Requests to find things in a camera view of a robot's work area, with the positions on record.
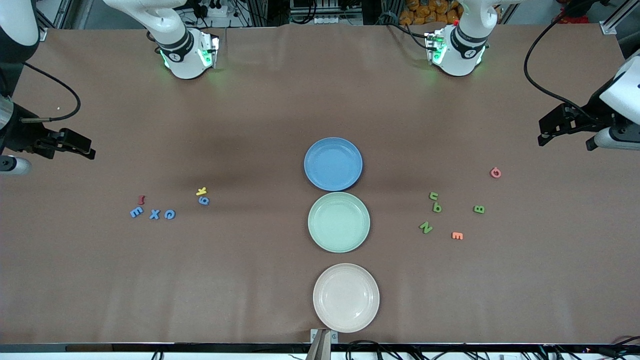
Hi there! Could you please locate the blue plate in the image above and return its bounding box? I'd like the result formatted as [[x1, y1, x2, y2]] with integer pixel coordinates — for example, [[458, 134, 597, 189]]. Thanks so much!
[[304, 137, 364, 192]]

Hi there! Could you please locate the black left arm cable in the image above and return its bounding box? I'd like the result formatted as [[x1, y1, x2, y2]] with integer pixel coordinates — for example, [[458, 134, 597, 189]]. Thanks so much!
[[523, 0, 608, 126]]

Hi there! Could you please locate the black table edge rail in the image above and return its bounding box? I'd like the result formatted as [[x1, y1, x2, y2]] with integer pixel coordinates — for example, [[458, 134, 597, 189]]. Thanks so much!
[[0, 343, 640, 355]]

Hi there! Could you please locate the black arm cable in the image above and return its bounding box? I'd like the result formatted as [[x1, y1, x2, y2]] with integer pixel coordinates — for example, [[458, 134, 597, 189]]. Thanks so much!
[[20, 61, 82, 123], [523, 0, 608, 126]]

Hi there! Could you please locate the black cable loop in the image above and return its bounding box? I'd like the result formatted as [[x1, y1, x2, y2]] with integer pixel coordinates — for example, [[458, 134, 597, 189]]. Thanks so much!
[[345, 340, 396, 360]]

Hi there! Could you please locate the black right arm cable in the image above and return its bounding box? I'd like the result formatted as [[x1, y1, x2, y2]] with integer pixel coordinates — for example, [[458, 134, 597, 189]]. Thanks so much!
[[20, 61, 82, 123]]

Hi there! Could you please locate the white power strip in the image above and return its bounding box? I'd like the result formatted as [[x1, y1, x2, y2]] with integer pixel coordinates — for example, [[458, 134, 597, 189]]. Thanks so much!
[[314, 15, 363, 26], [197, 0, 232, 28]]

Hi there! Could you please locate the metal table clamp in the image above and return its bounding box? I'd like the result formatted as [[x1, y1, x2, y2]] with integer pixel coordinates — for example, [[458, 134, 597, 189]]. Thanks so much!
[[310, 327, 339, 360]]

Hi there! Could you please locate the orange packaged goods pile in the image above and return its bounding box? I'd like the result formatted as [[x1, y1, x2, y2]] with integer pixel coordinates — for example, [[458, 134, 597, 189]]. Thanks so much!
[[399, 0, 463, 26]]

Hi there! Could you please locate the beige plate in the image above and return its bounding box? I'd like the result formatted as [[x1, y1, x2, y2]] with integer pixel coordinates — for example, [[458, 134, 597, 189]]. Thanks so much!
[[312, 263, 381, 334]]

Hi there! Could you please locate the brown table cover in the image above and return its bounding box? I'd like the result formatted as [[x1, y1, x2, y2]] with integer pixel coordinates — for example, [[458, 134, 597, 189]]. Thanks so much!
[[0, 22, 640, 346]]

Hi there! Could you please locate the green plate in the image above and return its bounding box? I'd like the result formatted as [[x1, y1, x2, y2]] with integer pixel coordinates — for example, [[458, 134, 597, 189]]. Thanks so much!
[[307, 192, 371, 254]]

